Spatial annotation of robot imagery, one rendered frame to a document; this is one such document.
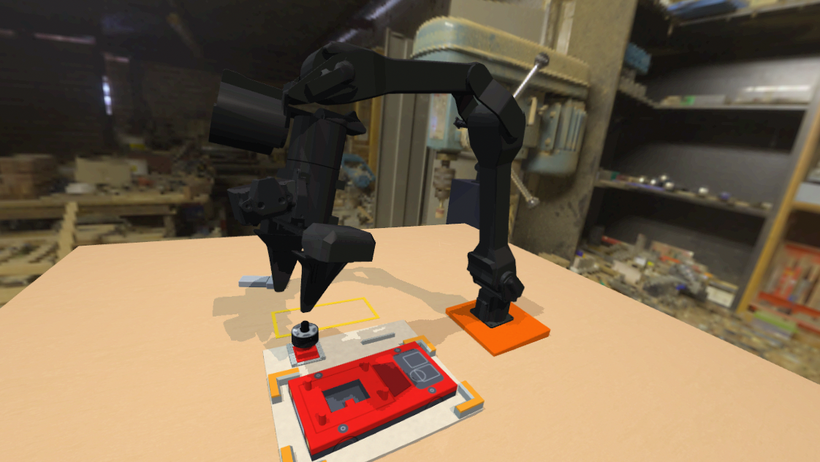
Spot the yellow rectangular outline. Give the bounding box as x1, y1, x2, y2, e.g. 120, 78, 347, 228
271, 297, 379, 338

